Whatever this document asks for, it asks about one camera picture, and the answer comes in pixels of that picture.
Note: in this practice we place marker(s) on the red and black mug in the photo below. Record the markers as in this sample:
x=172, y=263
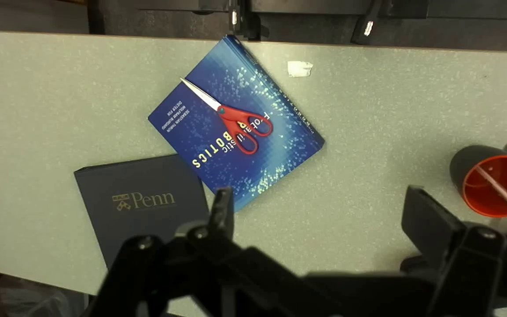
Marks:
x=480, y=175

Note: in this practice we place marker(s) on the dark grey Penn notebook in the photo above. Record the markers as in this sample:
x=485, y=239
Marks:
x=151, y=197

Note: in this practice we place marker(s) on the black clamp left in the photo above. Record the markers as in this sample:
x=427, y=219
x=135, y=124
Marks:
x=244, y=22

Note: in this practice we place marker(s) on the red handled scissors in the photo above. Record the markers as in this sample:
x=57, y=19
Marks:
x=244, y=128

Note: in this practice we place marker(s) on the blue robotics book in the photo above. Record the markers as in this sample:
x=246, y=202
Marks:
x=235, y=79

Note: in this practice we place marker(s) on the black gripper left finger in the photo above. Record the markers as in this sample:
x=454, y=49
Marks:
x=223, y=214

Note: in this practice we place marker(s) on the black clamp right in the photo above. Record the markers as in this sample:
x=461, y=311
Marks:
x=366, y=24

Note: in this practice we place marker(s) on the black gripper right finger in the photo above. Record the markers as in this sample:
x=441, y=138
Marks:
x=429, y=225

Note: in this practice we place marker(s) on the black clamp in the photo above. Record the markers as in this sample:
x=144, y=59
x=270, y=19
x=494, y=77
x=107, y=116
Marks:
x=244, y=22
x=366, y=24

